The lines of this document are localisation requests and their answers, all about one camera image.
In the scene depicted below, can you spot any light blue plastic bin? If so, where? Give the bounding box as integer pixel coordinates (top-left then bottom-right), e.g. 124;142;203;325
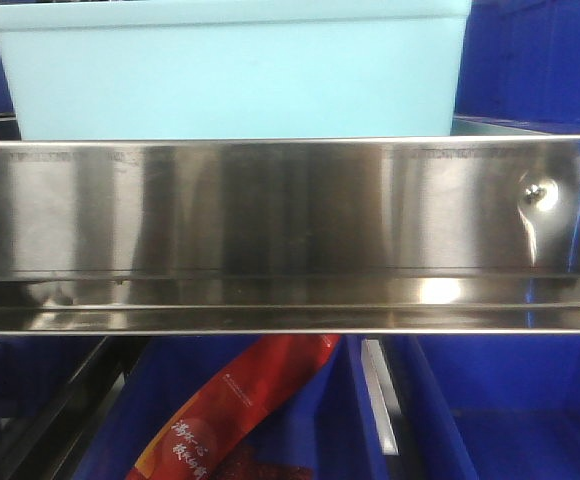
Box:
0;1;471;140

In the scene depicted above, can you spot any dark blue bin lower centre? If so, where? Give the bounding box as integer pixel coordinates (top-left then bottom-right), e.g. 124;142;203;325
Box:
73;335;389;479

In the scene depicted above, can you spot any dark blue bin lower right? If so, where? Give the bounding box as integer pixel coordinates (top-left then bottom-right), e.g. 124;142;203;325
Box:
382;335;580;479

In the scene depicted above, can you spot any dark blue bin upper right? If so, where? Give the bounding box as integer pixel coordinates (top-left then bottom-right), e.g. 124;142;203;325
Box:
455;1;580;133

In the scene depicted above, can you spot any dark blue bin lower left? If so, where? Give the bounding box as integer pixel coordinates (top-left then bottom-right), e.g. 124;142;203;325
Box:
0;336;101;418

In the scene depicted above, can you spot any steel divider strip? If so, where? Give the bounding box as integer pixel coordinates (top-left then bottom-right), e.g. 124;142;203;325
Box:
361;339;401;456

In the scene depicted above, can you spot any red snack bag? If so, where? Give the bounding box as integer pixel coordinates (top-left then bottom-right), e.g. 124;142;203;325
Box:
126;334;341;479

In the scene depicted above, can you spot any stainless steel shelf rail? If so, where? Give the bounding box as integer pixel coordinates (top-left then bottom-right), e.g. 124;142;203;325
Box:
0;136;580;335

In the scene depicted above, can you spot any black shelf frame bar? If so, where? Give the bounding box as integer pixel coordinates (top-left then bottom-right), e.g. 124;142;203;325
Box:
0;336;147;479

